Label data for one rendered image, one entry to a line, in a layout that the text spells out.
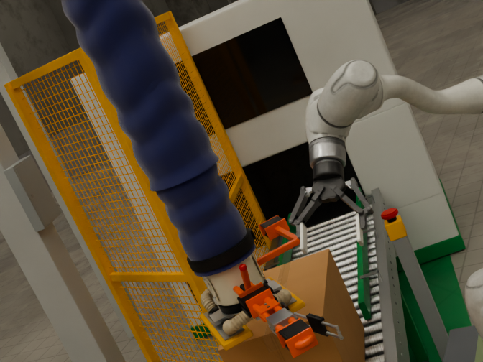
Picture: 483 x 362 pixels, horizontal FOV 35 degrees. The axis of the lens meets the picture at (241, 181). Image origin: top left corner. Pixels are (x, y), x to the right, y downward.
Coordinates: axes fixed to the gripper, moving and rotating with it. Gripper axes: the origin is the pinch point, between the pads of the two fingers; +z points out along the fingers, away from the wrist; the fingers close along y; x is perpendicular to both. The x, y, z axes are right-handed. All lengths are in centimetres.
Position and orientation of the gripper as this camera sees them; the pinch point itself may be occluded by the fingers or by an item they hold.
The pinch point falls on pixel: (331, 243)
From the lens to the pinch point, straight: 180.0
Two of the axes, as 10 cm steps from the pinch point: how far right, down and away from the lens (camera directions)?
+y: -9.2, 1.7, 3.5
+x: -3.9, -4.3, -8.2
